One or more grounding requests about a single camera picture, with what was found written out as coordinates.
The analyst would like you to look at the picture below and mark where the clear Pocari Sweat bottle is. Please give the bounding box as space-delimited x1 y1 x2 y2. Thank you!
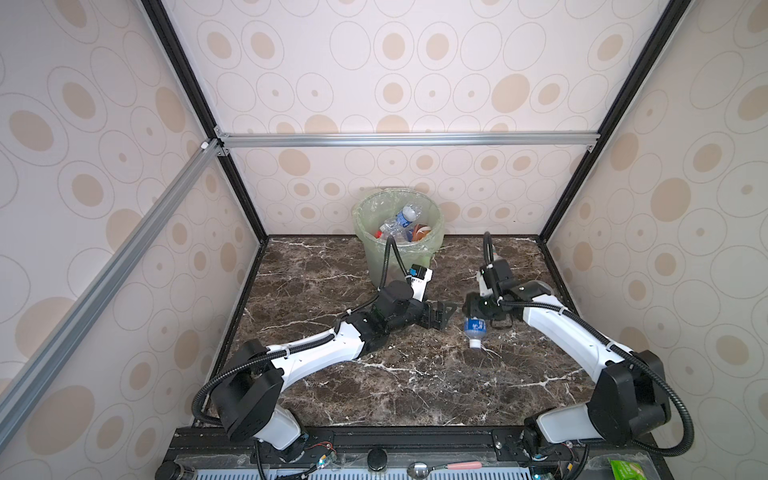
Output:
463 317 487 350

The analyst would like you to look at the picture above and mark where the crushed clear bottle blue cap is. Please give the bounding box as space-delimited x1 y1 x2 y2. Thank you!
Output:
379 219 407 243

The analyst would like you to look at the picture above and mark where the brown tea bottle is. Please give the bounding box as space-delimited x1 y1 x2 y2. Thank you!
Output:
411 225 432 242

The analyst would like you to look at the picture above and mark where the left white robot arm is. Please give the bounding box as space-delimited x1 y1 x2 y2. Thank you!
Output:
194 280 457 452

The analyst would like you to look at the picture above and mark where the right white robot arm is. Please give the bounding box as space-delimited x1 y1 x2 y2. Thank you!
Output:
463 259 672 446

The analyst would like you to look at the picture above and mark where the green plastic bin liner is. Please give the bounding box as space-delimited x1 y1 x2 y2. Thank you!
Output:
352 187 445 280

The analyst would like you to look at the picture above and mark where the grey mesh waste bin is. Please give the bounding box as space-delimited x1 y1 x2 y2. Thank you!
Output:
369 237 411 285

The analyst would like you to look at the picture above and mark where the black round knob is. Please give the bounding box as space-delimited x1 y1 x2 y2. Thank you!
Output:
366 447 388 473

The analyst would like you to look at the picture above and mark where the green packet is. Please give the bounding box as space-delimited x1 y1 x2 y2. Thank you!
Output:
609 459 647 480

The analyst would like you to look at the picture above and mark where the left slanted aluminium bar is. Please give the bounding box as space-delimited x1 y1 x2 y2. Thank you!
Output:
1 138 223 449

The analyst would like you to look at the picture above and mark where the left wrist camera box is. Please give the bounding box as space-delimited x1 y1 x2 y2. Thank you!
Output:
405 264 433 301

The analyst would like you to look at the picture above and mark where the left black corrugated cable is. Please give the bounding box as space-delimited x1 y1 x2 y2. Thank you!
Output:
190 235 415 427

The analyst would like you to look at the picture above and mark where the black corrugated cable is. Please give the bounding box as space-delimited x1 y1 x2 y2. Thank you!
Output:
190 235 415 427
482 231 696 458

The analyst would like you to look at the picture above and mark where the right black corrugated cable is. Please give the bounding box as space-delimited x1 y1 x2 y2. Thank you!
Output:
482 231 696 458

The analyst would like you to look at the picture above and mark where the metal spoon pink handle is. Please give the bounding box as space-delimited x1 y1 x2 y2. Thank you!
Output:
406 461 483 480

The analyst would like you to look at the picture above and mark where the horizontal aluminium frame bar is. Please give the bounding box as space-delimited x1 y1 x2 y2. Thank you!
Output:
203 131 600 152

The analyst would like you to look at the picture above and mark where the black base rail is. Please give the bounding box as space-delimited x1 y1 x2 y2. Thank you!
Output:
164 424 577 480

